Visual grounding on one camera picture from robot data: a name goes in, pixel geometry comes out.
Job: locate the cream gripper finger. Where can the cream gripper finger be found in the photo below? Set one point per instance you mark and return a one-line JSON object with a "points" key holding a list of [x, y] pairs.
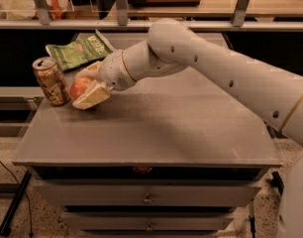
{"points": [[94, 94], [91, 71]]}

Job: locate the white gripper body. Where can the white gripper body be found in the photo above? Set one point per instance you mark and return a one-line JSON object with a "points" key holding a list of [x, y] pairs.
{"points": [[114, 70]]}

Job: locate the red yellow apple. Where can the red yellow apple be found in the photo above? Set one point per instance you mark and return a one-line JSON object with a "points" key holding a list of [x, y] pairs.
{"points": [[79, 86]]}

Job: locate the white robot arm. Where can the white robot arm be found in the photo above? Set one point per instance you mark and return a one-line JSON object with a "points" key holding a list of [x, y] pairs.
{"points": [[273, 94]]}

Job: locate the orange soda can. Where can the orange soda can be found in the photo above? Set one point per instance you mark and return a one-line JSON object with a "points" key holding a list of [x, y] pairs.
{"points": [[51, 80]]}

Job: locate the green chip bag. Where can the green chip bag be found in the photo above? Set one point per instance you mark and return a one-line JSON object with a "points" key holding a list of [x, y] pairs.
{"points": [[81, 52]]}

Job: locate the orange white plastic bag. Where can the orange white plastic bag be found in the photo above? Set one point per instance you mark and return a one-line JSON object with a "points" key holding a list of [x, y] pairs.
{"points": [[58, 7]]}

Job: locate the grey drawer cabinet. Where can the grey drawer cabinet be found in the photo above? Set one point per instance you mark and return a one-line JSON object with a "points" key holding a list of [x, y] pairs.
{"points": [[181, 130]]}

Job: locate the upper grey drawer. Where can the upper grey drawer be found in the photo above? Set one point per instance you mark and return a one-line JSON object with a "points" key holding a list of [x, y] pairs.
{"points": [[73, 193]]}

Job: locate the grey drawer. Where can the grey drawer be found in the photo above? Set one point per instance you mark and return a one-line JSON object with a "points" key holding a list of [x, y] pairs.
{"points": [[147, 221], [73, 193]]}

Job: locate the lower grey drawer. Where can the lower grey drawer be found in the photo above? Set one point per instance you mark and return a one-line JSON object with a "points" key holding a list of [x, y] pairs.
{"points": [[147, 221]]}

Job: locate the black left floor bar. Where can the black left floor bar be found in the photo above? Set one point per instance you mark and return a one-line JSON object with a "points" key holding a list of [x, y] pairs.
{"points": [[18, 190]]}

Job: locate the black floor bar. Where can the black floor bar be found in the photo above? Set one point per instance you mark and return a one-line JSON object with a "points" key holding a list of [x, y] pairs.
{"points": [[18, 190], [277, 182]]}

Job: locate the black right floor bar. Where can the black right floor bar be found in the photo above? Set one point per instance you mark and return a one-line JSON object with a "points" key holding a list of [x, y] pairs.
{"points": [[277, 182]]}

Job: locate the metal shelf rail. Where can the metal shelf rail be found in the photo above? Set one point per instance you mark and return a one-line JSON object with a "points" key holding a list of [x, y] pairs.
{"points": [[197, 26]]}

